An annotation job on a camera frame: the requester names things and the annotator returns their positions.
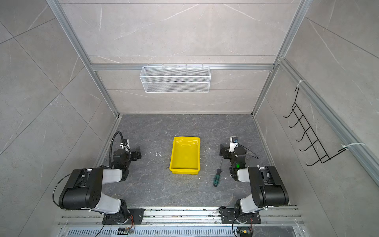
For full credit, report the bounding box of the green black screwdriver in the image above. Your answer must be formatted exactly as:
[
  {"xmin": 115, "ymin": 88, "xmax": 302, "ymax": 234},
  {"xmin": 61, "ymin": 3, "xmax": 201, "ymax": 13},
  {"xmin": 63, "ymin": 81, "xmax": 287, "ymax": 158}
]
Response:
[{"xmin": 213, "ymin": 158, "xmax": 224, "ymax": 187}]

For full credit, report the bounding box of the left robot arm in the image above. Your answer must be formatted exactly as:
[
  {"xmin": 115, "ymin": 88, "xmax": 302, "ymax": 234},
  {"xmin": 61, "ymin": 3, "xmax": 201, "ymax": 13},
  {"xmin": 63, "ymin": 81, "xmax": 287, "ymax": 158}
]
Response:
[{"xmin": 58, "ymin": 148, "xmax": 145, "ymax": 227}]

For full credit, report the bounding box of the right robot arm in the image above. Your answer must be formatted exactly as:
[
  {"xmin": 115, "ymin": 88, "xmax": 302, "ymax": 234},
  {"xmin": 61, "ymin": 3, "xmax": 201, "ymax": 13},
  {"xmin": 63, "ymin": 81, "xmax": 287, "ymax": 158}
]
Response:
[{"xmin": 218, "ymin": 144, "xmax": 289, "ymax": 224}]

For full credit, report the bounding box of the yellow plastic bin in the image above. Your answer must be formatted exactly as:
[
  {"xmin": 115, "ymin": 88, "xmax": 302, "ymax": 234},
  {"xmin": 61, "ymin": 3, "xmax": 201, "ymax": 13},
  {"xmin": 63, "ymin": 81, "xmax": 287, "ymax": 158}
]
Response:
[{"xmin": 169, "ymin": 136, "xmax": 200, "ymax": 175}]

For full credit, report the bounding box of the white zip tie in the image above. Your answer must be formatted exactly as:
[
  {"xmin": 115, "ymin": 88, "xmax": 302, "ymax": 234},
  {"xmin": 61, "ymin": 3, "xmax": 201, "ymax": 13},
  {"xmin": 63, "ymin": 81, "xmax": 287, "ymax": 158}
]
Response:
[{"xmin": 341, "ymin": 142, "xmax": 366, "ymax": 149}]

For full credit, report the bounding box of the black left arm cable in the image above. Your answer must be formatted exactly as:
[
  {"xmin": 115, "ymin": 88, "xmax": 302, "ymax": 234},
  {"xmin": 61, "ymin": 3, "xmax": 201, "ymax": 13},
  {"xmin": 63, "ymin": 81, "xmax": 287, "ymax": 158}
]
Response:
[{"xmin": 109, "ymin": 131, "xmax": 125, "ymax": 169}]

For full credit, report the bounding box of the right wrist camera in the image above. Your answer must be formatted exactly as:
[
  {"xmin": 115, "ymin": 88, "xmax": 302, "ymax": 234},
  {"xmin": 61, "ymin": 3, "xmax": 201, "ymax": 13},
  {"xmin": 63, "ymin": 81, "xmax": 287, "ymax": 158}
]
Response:
[{"xmin": 230, "ymin": 136, "xmax": 238, "ymax": 146}]

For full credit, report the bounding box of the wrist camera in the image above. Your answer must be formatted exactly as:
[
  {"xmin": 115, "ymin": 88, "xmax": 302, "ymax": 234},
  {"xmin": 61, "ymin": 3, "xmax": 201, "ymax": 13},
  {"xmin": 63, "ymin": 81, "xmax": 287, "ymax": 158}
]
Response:
[
  {"xmin": 121, "ymin": 139, "xmax": 130, "ymax": 152},
  {"xmin": 230, "ymin": 136, "xmax": 238, "ymax": 146}
]

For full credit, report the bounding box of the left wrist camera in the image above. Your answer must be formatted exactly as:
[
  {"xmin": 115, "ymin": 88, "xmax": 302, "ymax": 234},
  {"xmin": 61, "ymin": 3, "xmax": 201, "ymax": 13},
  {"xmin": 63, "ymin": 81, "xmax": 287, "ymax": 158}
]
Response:
[{"xmin": 121, "ymin": 139, "xmax": 130, "ymax": 152}]

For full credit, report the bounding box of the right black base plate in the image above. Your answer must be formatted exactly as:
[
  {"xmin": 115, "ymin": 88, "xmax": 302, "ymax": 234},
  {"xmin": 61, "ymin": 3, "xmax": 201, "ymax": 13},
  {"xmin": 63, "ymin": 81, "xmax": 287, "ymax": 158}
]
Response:
[{"xmin": 218, "ymin": 206, "xmax": 262, "ymax": 224}]

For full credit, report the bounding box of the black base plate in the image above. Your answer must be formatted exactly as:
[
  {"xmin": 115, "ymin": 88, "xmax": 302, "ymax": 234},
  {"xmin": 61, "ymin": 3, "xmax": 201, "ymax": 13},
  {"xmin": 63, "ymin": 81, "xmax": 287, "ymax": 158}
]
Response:
[
  {"xmin": 218, "ymin": 206, "xmax": 262, "ymax": 224},
  {"xmin": 102, "ymin": 208, "xmax": 145, "ymax": 225}
]

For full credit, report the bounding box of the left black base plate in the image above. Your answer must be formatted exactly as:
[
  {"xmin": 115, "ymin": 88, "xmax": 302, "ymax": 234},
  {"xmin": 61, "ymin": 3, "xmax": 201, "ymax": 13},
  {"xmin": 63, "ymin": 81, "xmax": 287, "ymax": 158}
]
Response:
[{"xmin": 102, "ymin": 208, "xmax": 145, "ymax": 225}]

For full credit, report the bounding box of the black wire hook rack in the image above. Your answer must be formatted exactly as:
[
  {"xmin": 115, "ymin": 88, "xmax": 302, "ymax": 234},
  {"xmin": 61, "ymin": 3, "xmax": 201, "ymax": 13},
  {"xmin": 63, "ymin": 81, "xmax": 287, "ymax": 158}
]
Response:
[{"xmin": 283, "ymin": 87, "xmax": 348, "ymax": 167}]

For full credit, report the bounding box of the aluminium mounting rail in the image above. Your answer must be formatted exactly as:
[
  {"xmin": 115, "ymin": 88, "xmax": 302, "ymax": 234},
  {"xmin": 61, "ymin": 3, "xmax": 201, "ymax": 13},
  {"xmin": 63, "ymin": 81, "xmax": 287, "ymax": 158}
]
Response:
[{"xmin": 55, "ymin": 206, "xmax": 309, "ymax": 237}]

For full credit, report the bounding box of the white wire mesh basket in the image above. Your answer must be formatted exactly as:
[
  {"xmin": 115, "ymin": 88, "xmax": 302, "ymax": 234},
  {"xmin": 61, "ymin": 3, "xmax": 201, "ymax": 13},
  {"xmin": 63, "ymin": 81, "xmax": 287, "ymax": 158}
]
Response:
[{"xmin": 140, "ymin": 65, "xmax": 211, "ymax": 93}]

